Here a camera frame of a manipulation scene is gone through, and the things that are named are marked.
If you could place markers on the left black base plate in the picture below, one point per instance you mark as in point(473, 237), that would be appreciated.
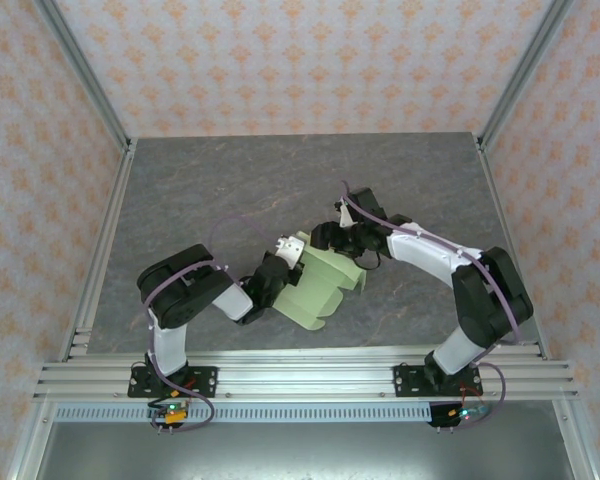
point(202, 380)

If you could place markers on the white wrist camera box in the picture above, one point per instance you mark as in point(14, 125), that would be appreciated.
point(346, 216)
point(291, 250)

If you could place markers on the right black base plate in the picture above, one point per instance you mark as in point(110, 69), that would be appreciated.
point(410, 380)

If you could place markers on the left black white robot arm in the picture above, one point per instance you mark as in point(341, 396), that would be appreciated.
point(180, 290)

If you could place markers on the aluminium frame post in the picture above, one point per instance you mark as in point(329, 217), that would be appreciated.
point(525, 65)
point(87, 75)

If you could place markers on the grey metal sheet panel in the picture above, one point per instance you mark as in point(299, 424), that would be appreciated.
point(305, 455)

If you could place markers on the aluminium frame leg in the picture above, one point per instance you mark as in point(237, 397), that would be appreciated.
point(575, 445)
point(30, 445)

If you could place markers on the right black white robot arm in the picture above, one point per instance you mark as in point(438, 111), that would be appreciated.
point(485, 300)

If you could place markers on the aluminium cross rail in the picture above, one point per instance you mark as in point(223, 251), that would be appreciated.
point(305, 375)

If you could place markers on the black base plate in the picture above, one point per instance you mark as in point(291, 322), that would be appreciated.
point(202, 380)
point(410, 380)

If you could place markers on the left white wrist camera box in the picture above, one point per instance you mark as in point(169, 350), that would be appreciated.
point(291, 250)

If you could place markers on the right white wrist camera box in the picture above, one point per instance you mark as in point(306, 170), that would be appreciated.
point(346, 216)

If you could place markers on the aluminium table side rail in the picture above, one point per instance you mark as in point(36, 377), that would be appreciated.
point(497, 200)
point(107, 235)

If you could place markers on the pale green paper box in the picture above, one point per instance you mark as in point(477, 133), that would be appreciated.
point(325, 285)

